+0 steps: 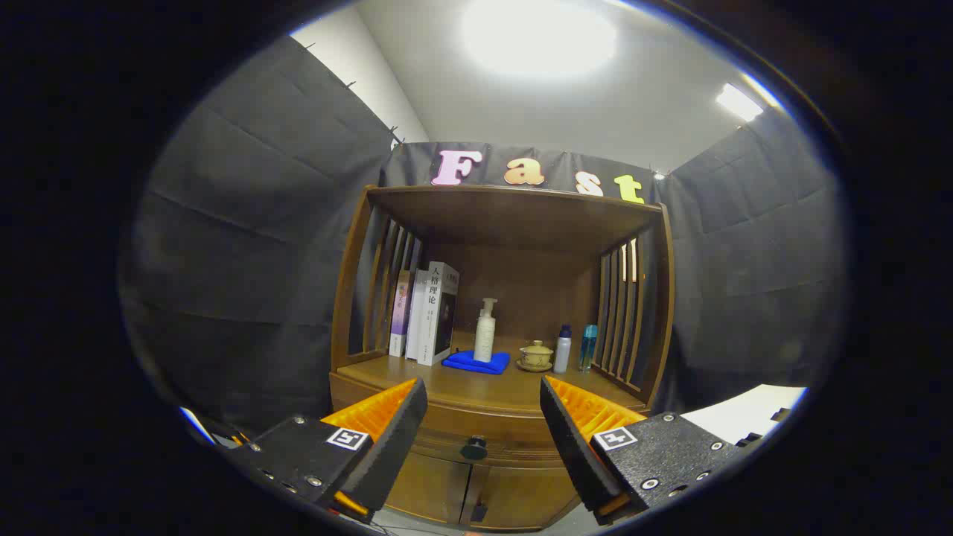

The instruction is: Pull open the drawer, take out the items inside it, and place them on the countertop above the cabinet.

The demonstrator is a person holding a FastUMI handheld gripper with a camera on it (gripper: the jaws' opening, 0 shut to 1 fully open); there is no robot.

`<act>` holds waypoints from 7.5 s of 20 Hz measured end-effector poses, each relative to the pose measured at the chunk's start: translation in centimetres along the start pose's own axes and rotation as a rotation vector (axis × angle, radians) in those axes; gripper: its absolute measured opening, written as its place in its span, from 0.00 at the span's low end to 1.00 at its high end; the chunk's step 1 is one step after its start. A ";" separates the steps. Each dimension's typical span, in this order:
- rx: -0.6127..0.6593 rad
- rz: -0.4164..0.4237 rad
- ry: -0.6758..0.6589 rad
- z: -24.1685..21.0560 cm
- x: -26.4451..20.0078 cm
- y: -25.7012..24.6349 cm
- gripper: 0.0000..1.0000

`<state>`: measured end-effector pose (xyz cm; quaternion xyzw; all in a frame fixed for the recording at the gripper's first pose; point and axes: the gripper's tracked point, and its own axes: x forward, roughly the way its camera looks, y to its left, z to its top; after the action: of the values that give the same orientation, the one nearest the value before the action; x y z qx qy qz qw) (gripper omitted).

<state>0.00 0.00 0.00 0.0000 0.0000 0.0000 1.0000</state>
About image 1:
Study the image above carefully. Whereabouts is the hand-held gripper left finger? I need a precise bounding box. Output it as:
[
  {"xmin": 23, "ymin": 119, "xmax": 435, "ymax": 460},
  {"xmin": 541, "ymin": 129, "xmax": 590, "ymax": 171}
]
[{"xmin": 223, "ymin": 377, "xmax": 429, "ymax": 522}]

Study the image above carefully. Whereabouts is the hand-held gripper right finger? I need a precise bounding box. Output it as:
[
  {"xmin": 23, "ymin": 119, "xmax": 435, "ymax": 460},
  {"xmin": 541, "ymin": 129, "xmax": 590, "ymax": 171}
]
[{"xmin": 540, "ymin": 375, "xmax": 745, "ymax": 526}]

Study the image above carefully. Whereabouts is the wooden cabinet door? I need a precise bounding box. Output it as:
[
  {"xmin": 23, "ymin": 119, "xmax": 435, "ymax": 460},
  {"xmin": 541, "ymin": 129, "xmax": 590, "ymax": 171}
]
[
  {"xmin": 383, "ymin": 450, "xmax": 471, "ymax": 526},
  {"xmin": 462, "ymin": 465, "xmax": 581, "ymax": 531}
]

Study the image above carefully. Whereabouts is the wooden countertop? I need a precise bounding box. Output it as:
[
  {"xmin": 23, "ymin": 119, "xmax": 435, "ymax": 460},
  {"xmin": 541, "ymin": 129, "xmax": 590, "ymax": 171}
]
[{"xmin": 337, "ymin": 331, "xmax": 647, "ymax": 410}]

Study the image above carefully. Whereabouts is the white drawer unit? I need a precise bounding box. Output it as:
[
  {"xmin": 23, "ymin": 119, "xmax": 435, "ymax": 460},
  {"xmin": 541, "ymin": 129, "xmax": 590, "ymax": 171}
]
[{"xmin": 681, "ymin": 385, "xmax": 809, "ymax": 447}]

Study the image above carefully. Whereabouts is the wooden cabinet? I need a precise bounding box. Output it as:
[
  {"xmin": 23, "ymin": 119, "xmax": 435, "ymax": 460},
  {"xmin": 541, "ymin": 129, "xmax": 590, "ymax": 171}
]
[{"xmin": 330, "ymin": 185, "xmax": 675, "ymax": 531}]

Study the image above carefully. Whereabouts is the blue folded cloth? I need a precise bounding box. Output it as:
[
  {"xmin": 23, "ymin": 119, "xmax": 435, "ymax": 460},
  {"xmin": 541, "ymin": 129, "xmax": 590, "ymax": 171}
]
[{"xmin": 442, "ymin": 350, "xmax": 511, "ymax": 375}]

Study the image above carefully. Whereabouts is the thin white book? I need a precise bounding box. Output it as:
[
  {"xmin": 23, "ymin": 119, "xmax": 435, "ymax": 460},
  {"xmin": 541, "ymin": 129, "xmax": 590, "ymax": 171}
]
[{"xmin": 405, "ymin": 269, "xmax": 431, "ymax": 362}]

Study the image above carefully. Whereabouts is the purple book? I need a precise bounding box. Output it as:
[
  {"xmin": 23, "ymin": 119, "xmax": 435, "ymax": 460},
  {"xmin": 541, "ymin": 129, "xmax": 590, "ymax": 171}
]
[{"xmin": 389, "ymin": 269, "xmax": 415, "ymax": 358}]

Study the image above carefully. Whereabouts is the white book with dark portrait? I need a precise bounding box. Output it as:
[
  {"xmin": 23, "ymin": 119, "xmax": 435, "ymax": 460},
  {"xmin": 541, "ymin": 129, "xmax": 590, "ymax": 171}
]
[{"xmin": 417, "ymin": 261, "xmax": 460, "ymax": 367}]

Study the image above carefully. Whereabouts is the white pump bottle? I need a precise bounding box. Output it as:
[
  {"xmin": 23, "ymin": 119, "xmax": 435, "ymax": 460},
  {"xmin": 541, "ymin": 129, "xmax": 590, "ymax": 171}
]
[{"xmin": 474, "ymin": 298, "xmax": 498, "ymax": 364}]

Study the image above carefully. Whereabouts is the rectangular ceiling lamp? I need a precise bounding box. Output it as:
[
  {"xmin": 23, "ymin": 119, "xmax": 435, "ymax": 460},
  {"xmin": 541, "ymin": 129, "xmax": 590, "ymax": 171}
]
[{"xmin": 715, "ymin": 83, "xmax": 765, "ymax": 123}]

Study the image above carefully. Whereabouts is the round ceiling lamp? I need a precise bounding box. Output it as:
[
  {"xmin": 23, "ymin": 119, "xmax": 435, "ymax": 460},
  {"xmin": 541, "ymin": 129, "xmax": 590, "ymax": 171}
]
[{"xmin": 460, "ymin": 0, "xmax": 619, "ymax": 79}]

